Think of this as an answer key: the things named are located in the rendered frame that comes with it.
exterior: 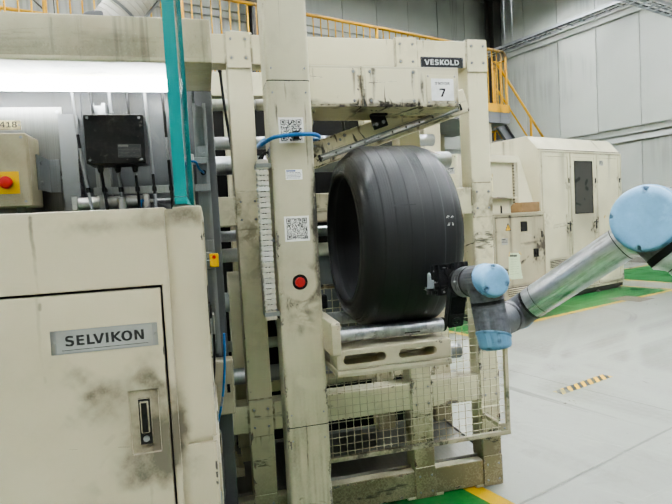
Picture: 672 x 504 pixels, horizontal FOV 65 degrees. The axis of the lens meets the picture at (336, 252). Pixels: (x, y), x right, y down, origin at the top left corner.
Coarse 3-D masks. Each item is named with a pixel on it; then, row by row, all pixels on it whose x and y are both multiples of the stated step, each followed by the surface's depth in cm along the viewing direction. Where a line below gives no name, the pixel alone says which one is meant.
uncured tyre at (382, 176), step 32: (352, 160) 157; (384, 160) 152; (416, 160) 154; (352, 192) 153; (384, 192) 144; (416, 192) 146; (448, 192) 149; (352, 224) 197; (384, 224) 142; (416, 224) 144; (352, 256) 197; (384, 256) 143; (416, 256) 144; (448, 256) 147; (352, 288) 190; (384, 288) 146; (416, 288) 148; (384, 320) 157
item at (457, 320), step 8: (448, 288) 133; (448, 296) 133; (456, 296) 132; (448, 304) 133; (456, 304) 133; (464, 304) 134; (448, 312) 134; (456, 312) 134; (464, 312) 135; (448, 320) 135; (456, 320) 135
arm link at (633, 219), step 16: (640, 192) 92; (656, 192) 90; (624, 208) 94; (640, 208) 92; (656, 208) 90; (624, 224) 94; (640, 224) 92; (656, 224) 90; (624, 240) 93; (640, 240) 92; (656, 240) 90; (640, 256) 97; (656, 256) 92
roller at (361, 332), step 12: (372, 324) 157; (384, 324) 157; (396, 324) 158; (408, 324) 158; (420, 324) 159; (432, 324) 160; (444, 324) 161; (348, 336) 153; (360, 336) 154; (372, 336) 155; (384, 336) 157; (396, 336) 158
